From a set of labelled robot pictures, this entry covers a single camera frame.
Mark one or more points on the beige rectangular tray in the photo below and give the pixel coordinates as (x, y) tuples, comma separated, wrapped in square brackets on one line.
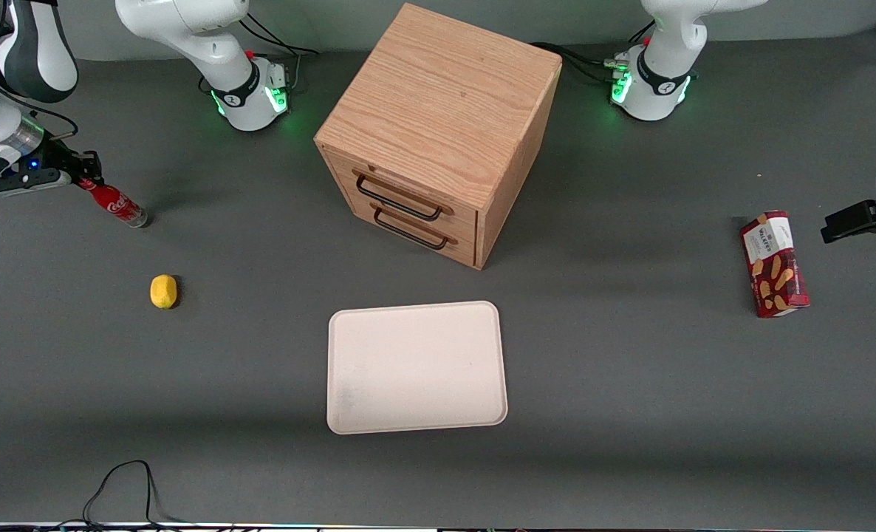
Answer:
[(416, 367)]

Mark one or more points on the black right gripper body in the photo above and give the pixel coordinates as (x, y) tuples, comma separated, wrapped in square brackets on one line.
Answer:
[(63, 162)]

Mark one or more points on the red cookie box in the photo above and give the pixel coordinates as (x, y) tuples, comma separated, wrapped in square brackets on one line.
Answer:
[(774, 264)]

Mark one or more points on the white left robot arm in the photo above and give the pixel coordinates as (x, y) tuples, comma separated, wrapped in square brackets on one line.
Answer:
[(663, 74)]

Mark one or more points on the red coke bottle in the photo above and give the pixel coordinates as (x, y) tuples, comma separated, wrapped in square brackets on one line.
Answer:
[(117, 204)]

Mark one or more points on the yellow lemon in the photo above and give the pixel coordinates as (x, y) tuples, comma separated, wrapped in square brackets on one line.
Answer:
[(163, 291)]

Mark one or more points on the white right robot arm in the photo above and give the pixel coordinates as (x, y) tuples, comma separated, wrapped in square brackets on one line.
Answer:
[(187, 29)]

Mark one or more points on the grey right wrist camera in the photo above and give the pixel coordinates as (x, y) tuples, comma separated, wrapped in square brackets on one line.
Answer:
[(28, 182)]

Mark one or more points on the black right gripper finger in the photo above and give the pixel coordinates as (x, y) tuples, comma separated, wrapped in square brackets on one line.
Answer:
[(91, 162), (83, 182)]

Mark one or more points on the wooden drawer cabinet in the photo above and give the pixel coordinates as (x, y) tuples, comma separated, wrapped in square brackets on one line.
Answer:
[(438, 111)]

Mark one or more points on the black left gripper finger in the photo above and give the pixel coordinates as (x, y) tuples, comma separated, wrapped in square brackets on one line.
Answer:
[(860, 210), (848, 227)]

